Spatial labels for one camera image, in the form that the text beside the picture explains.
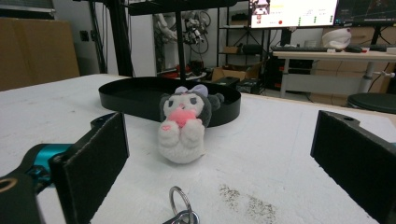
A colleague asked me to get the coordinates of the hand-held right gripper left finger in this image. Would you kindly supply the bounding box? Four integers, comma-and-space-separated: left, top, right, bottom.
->
49, 111, 131, 224

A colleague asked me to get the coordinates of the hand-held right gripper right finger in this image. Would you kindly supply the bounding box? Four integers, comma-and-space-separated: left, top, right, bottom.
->
309, 109, 396, 224

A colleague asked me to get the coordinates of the black oval two-tier tray rack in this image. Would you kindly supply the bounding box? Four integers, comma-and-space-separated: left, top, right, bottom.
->
98, 0, 242, 128

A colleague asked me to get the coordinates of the white and grey plush toy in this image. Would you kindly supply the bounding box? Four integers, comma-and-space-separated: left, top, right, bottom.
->
157, 83, 225, 165

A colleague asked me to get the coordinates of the white desk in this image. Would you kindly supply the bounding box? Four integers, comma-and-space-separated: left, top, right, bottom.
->
272, 49, 396, 99

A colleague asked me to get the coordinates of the white cap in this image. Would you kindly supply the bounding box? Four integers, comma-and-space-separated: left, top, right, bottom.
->
321, 27, 353, 50

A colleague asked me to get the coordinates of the black keyboard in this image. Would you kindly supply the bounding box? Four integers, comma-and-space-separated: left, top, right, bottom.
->
270, 46, 336, 53

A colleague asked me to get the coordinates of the brown cardboard panel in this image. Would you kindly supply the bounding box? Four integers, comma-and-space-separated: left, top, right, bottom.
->
0, 17, 80, 92

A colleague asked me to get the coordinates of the black stand pole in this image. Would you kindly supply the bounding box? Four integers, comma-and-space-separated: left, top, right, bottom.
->
89, 0, 135, 78

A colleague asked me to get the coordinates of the open cardboard box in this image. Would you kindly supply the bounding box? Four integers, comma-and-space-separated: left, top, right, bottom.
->
211, 62, 263, 83

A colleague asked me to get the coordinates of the dark computer monitor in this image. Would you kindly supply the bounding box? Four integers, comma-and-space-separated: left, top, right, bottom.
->
333, 0, 396, 27

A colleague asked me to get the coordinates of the black metal shelf rack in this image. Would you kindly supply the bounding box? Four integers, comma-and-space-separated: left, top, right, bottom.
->
216, 7, 275, 76

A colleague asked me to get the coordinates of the silver key ring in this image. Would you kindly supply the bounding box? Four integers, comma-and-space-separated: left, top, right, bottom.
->
162, 186, 201, 224

